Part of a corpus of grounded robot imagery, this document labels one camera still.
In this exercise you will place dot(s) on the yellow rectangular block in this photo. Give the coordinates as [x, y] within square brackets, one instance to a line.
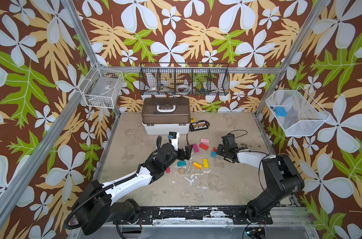
[205, 163]

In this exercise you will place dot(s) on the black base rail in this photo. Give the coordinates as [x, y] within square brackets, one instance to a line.
[235, 214]

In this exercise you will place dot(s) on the teal arch block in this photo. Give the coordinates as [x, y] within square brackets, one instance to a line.
[181, 164]

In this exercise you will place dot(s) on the magenta rectangular block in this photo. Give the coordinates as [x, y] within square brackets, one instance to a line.
[195, 148]

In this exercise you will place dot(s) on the white wire basket left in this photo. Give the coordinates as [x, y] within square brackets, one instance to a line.
[100, 87]

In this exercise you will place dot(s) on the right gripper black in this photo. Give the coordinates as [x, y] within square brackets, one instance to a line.
[223, 150]

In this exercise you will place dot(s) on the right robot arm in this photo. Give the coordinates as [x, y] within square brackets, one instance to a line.
[281, 176]

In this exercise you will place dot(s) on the orange supermarket block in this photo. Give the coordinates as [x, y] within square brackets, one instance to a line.
[197, 165]

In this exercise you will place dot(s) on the white wire basket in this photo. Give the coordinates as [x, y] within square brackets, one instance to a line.
[100, 87]
[305, 116]

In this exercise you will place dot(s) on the white box brown lid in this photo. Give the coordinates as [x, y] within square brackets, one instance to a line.
[163, 115]

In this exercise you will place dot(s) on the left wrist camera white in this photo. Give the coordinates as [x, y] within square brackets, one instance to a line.
[174, 139]

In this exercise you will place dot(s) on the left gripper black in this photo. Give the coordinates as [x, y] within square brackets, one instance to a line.
[182, 157]

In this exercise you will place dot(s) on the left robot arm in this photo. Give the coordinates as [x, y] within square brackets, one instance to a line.
[99, 203]

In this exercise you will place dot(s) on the white wire basket right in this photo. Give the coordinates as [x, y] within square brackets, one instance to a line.
[305, 116]

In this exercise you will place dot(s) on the red rectangular block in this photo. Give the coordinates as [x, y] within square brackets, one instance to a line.
[204, 146]

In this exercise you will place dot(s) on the light pink block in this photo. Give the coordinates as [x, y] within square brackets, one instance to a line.
[204, 140]

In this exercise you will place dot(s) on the black wire basket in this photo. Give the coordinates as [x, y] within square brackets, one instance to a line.
[173, 78]

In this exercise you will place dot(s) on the blue object in basket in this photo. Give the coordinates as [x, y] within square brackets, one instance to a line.
[280, 111]

